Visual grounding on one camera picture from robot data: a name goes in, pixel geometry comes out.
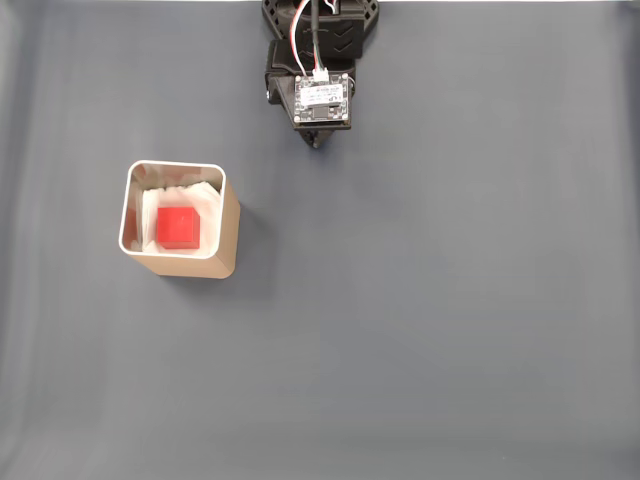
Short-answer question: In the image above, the red cube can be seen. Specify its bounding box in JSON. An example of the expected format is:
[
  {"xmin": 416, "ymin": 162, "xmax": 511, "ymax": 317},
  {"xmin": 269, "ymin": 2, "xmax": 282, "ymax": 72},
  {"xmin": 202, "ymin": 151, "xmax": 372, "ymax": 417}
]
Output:
[{"xmin": 156, "ymin": 205, "xmax": 202, "ymax": 251}]

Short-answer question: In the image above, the beige square box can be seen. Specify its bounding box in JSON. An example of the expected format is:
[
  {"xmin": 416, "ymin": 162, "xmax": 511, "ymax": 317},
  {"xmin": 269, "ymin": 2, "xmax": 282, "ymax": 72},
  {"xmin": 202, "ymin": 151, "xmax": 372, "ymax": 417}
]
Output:
[{"xmin": 118, "ymin": 159, "xmax": 241, "ymax": 280}]

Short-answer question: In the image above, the white crumpled tissue paper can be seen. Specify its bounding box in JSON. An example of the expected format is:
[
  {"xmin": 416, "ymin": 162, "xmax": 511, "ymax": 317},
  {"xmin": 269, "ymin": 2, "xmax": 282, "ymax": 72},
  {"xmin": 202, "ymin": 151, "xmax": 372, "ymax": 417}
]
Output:
[{"xmin": 133, "ymin": 167, "xmax": 224, "ymax": 259}]

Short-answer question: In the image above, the black camera cable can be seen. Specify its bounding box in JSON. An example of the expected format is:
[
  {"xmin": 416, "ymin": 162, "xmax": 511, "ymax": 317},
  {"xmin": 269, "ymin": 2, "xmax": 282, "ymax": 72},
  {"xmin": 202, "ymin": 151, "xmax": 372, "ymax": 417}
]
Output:
[{"xmin": 310, "ymin": 0, "xmax": 331, "ymax": 81}]

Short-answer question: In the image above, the bare camera circuit board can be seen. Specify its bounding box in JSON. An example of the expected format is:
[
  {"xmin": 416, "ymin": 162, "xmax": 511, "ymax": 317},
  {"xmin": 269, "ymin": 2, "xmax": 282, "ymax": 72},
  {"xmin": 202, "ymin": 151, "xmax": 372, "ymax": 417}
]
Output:
[{"xmin": 293, "ymin": 71, "xmax": 353, "ymax": 131}]

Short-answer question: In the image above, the red white black servo wire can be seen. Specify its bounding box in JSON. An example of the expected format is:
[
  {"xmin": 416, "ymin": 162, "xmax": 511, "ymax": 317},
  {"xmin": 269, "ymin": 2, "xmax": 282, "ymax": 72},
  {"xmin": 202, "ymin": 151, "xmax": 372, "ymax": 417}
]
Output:
[{"xmin": 288, "ymin": 0, "xmax": 341, "ymax": 77}]

